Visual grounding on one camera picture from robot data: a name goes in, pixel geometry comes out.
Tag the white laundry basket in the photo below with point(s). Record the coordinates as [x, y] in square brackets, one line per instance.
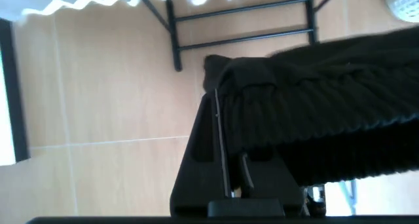
[406, 4]

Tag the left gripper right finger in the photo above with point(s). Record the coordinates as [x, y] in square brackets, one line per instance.
[275, 184]

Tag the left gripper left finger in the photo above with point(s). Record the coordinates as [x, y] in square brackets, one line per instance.
[190, 191]

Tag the black shorts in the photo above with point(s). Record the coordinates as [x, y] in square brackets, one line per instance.
[311, 103]

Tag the black clothes rack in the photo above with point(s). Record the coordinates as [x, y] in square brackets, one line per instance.
[175, 37]

